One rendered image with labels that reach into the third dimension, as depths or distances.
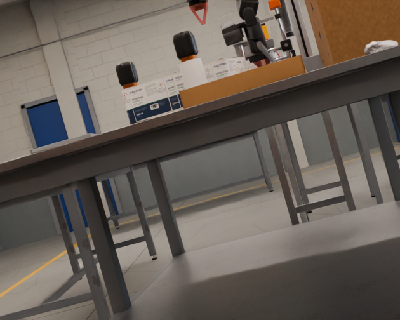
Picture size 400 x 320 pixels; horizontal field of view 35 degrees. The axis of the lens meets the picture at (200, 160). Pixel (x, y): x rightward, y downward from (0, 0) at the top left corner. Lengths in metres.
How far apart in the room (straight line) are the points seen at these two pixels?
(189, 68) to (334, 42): 0.88
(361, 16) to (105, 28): 8.81
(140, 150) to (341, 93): 0.43
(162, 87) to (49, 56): 7.77
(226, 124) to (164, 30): 8.84
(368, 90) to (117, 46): 9.02
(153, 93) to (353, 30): 1.22
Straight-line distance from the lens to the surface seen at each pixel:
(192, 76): 2.37
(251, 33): 2.07
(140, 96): 2.67
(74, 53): 10.35
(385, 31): 1.62
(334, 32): 1.61
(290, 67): 1.29
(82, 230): 3.20
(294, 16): 2.48
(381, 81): 1.31
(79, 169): 1.40
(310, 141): 9.99
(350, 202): 3.58
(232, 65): 2.63
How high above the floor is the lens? 0.75
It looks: 1 degrees down
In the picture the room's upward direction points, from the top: 16 degrees counter-clockwise
